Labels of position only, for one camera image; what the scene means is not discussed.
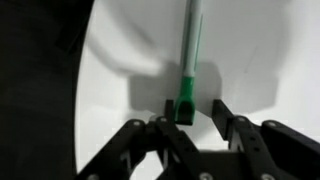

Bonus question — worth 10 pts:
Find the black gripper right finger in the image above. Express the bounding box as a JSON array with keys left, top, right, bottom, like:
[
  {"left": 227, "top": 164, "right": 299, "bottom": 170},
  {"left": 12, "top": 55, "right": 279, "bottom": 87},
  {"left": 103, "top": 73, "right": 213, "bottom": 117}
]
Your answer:
[{"left": 212, "top": 98, "right": 320, "bottom": 180}]

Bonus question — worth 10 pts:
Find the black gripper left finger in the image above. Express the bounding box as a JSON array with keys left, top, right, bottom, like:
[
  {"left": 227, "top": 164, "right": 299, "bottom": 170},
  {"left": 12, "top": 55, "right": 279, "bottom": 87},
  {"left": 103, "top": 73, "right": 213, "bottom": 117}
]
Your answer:
[{"left": 76, "top": 99, "right": 214, "bottom": 180}]

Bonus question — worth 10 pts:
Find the green capped sharpie marker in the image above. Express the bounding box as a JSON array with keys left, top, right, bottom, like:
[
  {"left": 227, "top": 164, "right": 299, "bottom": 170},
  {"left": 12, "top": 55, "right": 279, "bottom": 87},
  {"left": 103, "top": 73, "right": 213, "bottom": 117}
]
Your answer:
[{"left": 173, "top": 0, "right": 204, "bottom": 126}]

